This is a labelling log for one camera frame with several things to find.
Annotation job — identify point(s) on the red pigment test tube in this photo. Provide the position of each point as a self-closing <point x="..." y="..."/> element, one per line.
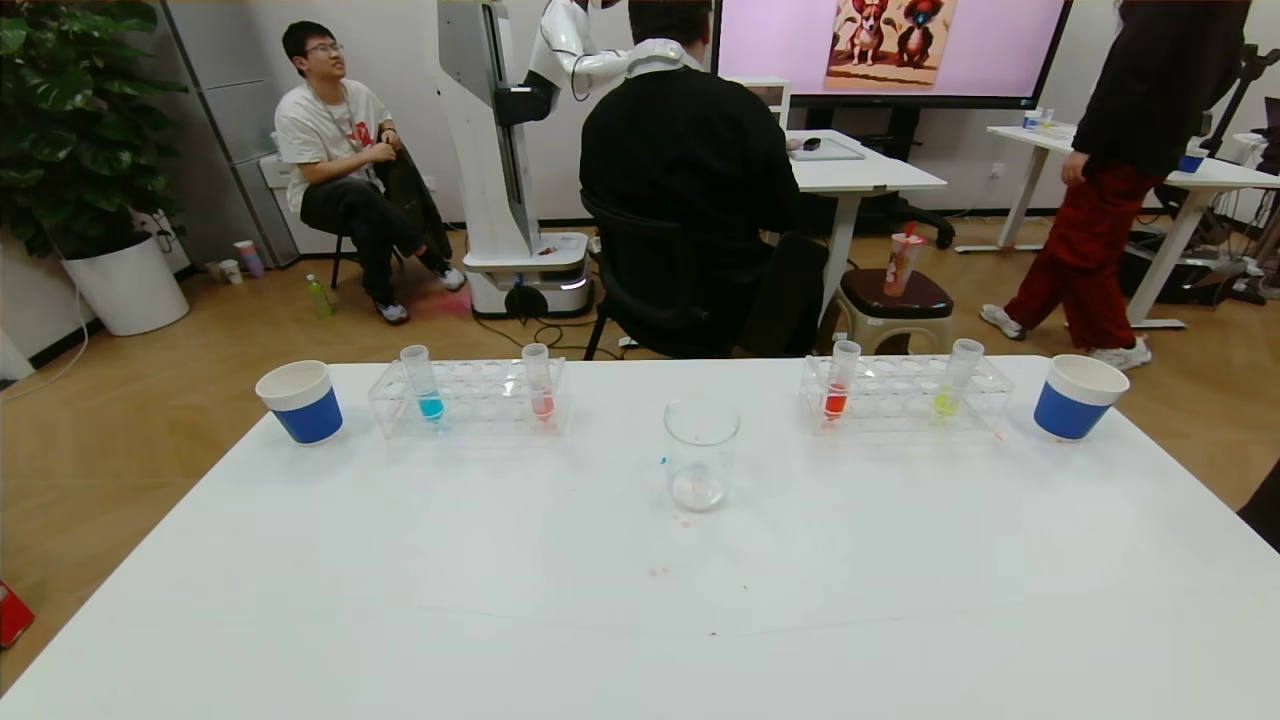
<point x="836" y="400"/>

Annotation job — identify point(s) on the blue pigment test tube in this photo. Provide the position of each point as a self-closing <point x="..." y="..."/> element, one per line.
<point x="429" y="402"/>

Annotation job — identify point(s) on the pink pigment test tube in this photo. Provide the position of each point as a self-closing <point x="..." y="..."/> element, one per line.
<point x="541" y="402"/>

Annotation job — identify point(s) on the clear glass beaker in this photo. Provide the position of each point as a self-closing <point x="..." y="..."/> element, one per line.
<point x="700" y="486"/>

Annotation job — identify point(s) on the clear plastic tube rack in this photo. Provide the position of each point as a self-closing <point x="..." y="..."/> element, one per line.
<point x="480" y="402"/>
<point x="895" y="396"/>

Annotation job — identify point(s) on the yellow pigment test tube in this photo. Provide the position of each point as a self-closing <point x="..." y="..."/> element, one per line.
<point x="948" y="401"/>

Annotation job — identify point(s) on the black office chair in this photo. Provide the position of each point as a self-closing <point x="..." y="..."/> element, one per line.
<point x="640" y="275"/>

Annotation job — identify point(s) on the person in black sweater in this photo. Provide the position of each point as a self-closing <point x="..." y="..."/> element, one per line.
<point x="690" y="150"/>

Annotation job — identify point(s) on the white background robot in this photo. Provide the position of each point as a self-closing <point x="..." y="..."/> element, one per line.
<point x="490" y="150"/>

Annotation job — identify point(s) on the brown topped plastic stool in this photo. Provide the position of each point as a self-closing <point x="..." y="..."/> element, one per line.
<point x="900" y="305"/>

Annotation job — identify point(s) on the pink drink cup with straw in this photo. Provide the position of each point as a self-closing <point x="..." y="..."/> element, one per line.
<point x="901" y="265"/>

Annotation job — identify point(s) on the dark jacket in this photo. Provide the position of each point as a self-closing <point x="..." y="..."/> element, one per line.
<point x="410" y="200"/>

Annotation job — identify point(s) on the white desk with tray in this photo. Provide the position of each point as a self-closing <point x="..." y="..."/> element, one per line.
<point x="860" y="176"/>

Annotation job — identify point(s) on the grey desk tray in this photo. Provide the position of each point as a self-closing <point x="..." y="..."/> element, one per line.
<point x="840" y="152"/>

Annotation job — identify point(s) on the white drawer box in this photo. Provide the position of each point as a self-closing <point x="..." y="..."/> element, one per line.
<point x="770" y="95"/>

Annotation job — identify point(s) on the green bottle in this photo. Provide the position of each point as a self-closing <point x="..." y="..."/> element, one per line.
<point x="319" y="298"/>

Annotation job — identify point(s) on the blue white paper cup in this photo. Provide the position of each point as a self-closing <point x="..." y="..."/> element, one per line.
<point x="305" y="412"/>
<point x="1070" y="408"/>

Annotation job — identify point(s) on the large display screen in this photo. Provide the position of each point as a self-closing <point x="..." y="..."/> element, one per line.
<point x="780" y="50"/>

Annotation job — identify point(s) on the black screen stand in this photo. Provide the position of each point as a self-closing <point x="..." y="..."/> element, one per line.
<point x="903" y="125"/>

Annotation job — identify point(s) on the person in white t-shirt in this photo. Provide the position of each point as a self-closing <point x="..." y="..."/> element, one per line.
<point x="330" y="130"/>

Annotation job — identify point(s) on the low white cabinet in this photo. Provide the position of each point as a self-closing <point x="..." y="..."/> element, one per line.
<point x="280" y="190"/>

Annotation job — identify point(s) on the small white cup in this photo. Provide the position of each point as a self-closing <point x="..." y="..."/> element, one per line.
<point x="230" y="272"/>

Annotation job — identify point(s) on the person in red trousers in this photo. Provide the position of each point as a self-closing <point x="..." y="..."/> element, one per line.
<point x="1100" y="220"/>

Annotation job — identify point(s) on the tall grey cabinet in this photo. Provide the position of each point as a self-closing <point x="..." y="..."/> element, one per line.
<point x="230" y="80"/>

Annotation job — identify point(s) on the white plant pot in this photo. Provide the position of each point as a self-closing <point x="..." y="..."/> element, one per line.
<point x="125" y="290"/>

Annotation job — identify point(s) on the small blue cup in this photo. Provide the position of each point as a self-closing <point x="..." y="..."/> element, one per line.
<point x="1192" y="162"/>

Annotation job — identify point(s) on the green leafy plant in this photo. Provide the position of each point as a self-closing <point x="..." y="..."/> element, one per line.
<point x="70" y="120"/>

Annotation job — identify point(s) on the long white lab desk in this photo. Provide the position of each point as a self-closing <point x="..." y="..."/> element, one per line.
<point x="1232" y="176"/>

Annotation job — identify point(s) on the red flat box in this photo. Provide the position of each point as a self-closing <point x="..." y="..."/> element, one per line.
<point x="12" y="615"/>

